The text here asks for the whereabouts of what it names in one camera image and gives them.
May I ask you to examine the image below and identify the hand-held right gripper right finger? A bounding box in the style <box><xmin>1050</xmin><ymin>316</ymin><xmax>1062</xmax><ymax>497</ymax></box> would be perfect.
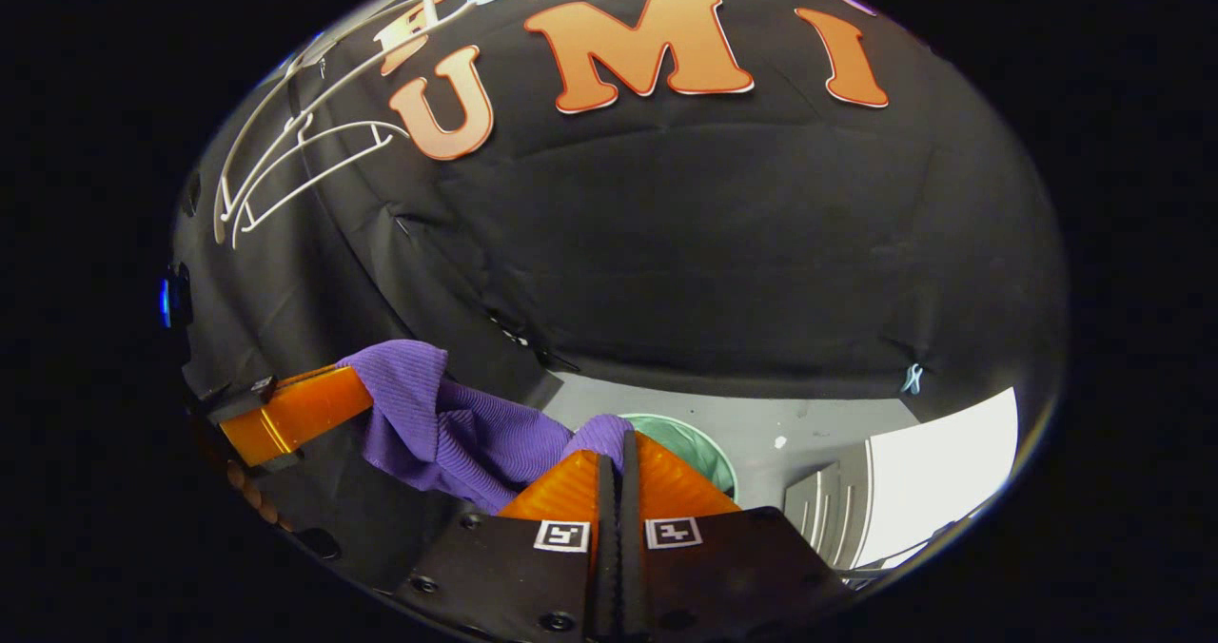
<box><xmin>617</xmin><ymin>431</ymin><xmax>853</xmax><ymax>643</ymax></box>

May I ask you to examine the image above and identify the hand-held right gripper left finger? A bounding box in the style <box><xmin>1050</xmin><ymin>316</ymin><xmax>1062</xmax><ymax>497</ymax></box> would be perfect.
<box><xmin>390</xmin><ymin>431</ymin><xmax>610</xmax><ymax>643</ymax></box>

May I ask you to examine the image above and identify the green laundry hamper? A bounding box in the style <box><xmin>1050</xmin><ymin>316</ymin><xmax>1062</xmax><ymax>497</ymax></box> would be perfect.
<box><xmin>623</xmin><ymin>413</ymin><xmax>738</xmax><ymax>501</ymax></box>

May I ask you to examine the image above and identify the purple ribbed shirt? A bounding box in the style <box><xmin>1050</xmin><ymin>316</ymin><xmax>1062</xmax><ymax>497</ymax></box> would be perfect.
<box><xmin>338</xmin><ymin>341</ymin><xmax>634</xmax><ymax>516</ymax></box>

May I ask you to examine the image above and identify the white clothes hanger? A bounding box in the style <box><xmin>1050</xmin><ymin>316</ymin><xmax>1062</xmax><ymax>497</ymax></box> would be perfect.
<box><xmin>214</xmin><ymin>0</ymin><xmax>539</xmax><ymax>249</ymax></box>

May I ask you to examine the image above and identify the grey slatted cabinet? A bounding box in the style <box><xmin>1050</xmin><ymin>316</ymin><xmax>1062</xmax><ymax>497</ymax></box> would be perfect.
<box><xmin>785</xmin><ymin>438</ymin><xmax>872</xmax><ymax>573</ymax></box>

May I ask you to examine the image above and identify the white panel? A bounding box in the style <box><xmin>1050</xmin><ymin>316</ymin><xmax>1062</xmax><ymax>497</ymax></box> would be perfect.
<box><xmin>852</xmin><ymin>386</ymin><xmax>1019</xmax><ymax>568</ymax></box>

